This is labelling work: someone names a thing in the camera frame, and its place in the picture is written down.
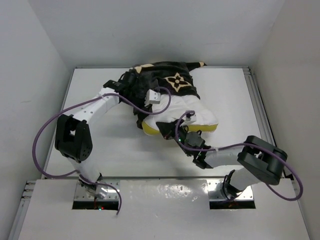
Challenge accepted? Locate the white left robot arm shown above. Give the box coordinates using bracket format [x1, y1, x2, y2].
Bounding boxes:
[54, 70, 159, 194]

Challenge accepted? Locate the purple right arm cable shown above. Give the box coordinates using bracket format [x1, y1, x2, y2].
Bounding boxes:
[174, 110, 304, 202]

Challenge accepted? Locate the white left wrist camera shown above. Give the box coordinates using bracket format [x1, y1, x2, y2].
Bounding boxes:
[144, 89, 161, 107]

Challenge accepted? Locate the aluminium rail right side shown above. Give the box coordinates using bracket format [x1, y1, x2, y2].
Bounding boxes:
[242, 67, 277, 146]

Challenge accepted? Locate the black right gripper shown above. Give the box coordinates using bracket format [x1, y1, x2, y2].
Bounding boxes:
[158, 119, 193, 157]

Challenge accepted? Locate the black pillowcase with beige flowers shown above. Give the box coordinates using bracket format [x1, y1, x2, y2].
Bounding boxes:
[128, 61, 206, 129]

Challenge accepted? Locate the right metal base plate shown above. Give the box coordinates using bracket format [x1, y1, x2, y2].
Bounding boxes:
[207, 178, 254, 202]

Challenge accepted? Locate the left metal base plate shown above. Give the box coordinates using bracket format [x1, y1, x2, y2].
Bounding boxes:
[74, 182, 120, 202]

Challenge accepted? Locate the white pillow with yellow edge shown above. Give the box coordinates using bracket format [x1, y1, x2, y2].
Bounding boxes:
[141, 94, 219, 135]

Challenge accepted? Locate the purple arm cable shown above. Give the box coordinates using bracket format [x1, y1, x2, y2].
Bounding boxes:
[174, 110, 304, 202]
[32, 86, 172, 216]

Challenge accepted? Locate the metal base plate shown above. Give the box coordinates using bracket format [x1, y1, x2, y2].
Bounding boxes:
[74, 182, 120, 202]
[207, 178, 254, 202]

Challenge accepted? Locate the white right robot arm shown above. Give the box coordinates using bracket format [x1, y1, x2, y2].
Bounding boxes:
[156, 121, 288, 200]

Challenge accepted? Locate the white front cover board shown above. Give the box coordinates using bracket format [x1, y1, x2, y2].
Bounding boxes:
[19, 179, 309, 240]

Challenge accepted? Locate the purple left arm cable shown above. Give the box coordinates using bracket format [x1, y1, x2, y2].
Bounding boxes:
[32, 86, 172, 216]

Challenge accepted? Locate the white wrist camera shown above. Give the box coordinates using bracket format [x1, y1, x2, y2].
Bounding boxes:
[144, 89, 161, 107]
[183, 110, 197, 124]

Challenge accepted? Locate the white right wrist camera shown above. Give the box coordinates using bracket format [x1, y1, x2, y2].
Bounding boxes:
[183, 110, 197, 124]

